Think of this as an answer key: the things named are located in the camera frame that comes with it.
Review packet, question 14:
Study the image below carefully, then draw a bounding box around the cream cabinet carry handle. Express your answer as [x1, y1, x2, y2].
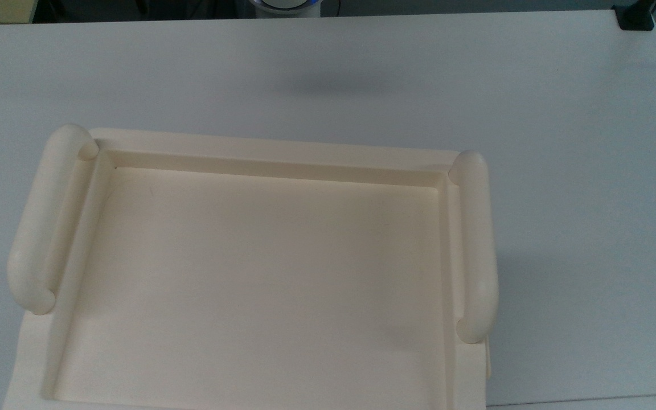
[448, 150, 499, 345]
[7, 124, 100, 315]

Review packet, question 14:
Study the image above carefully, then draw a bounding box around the cream plastic storage cabinet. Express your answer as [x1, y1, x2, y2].
[2, 126, 493, 410]

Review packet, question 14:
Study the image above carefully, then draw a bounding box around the black camera stand clamp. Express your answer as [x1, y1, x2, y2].
[614, 0, 656, 31]

